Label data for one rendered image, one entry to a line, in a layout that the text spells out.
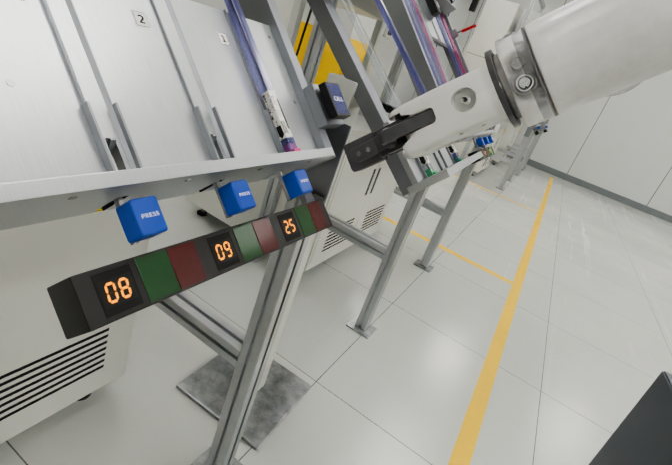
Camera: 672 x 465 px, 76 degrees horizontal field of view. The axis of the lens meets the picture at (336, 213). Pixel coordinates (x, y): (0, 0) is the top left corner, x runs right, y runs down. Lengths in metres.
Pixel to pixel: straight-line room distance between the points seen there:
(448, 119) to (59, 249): 0.62
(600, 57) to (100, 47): 0.40
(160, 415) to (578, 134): 7.43
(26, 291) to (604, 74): 0.78
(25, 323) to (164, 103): 0.52
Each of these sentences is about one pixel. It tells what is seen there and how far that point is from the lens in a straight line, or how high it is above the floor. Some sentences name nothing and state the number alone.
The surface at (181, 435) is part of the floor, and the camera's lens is 1.10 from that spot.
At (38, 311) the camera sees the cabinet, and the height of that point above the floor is 0.33.
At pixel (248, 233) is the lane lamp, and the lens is 0.45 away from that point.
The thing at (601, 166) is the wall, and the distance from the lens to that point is 7.97.
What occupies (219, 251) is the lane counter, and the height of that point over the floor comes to 0.66.
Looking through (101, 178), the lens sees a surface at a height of 0.73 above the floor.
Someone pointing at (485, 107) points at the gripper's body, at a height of 0.86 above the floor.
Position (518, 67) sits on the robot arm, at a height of 0.89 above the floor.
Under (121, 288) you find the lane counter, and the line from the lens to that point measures 0.35.
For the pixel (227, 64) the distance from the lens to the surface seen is 0.53.
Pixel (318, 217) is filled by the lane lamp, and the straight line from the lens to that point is 0.56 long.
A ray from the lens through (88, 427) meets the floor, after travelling 1.11.
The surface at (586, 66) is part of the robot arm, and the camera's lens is 0.40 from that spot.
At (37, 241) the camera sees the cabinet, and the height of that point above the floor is 0.47.
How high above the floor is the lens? 0.87
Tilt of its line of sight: 21 degrees down
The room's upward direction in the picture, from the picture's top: 20 degrees clockwise
